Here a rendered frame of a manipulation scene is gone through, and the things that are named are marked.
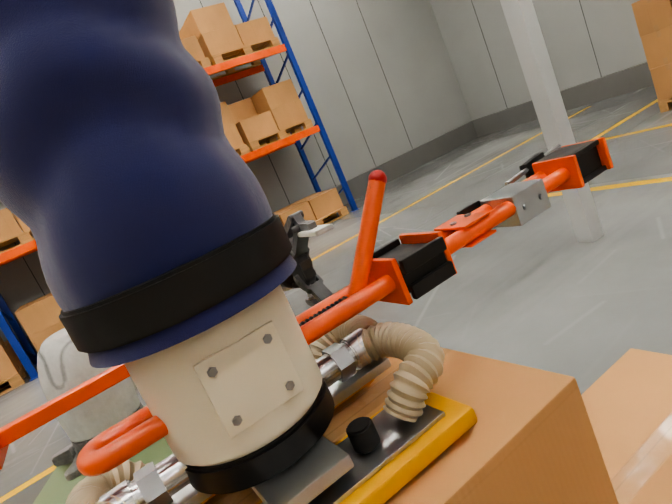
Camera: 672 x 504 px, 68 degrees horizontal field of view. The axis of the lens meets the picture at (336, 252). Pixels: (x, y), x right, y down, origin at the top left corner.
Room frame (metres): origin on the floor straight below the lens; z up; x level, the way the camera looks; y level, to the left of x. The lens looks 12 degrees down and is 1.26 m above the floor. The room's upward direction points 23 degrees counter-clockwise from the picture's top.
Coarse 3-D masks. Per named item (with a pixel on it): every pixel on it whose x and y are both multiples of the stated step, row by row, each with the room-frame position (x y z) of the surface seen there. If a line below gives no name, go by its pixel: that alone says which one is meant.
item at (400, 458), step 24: (432, 408) 0.46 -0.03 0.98; (456, 408) 0.45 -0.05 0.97; (360, 432) 0.43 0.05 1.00; (384, 432) 0.46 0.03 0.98; (408, 432) 0.44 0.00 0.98; (432, 432) 0.43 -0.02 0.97; (456, 432) 0.43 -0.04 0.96; (360, 456) 0.43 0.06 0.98; (384, 456) 0.42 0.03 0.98; (408, 456) 0.41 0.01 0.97; (432, 456) 0.42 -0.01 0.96; (360, 480) 0.40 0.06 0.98; (384, 480) 0.40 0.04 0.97; (408, 480) 0.40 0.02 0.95
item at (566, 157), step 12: (576, 144) 0.77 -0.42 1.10; (588, 144) 0.74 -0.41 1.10; (600, 144) 0.75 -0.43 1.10; (552, 156) 0.76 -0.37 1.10; (564, 156) 0.73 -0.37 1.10; (576, 156) 0.72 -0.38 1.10; (588, 156) 0.74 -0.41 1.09; (600, 156) 0.75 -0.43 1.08; (540, 168) 0.76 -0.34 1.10; (552, 168) 0.74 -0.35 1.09; (576, 168) 0.71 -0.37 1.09; (588, 168) 0.74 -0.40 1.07; (600, 168) 0.74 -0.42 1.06; (576, 180) 0.71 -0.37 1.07; (588, 180) 0.72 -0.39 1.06
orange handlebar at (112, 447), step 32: (448, 224) 0.66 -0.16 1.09; (480, 224) 0.63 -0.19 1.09; (384, 288) 0.56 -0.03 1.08; (320, 320) 0.52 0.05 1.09; (96, 384) 0.67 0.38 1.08; (32, 416) 0.63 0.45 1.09; (128, 416) 0.47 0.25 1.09; (0, 448) 0.61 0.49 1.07; (96, 448) 0.44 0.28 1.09; (128, 448) 0.42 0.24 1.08
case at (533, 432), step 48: (384, 384) 0.61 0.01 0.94; (480, 384) 0.52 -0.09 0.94; (528, 384) 0.48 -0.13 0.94; (576, 384) 0.46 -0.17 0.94; (336, 432) 0.55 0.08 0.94; (480, 432) 0.44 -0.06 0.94; (528, 432) 0.42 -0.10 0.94; (576, 432) 0.45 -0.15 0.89; (432, 480) 0.40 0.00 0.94; (480, 480) 0.39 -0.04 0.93; (528, 480) 0.41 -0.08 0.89; (576, 480) 0.44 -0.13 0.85
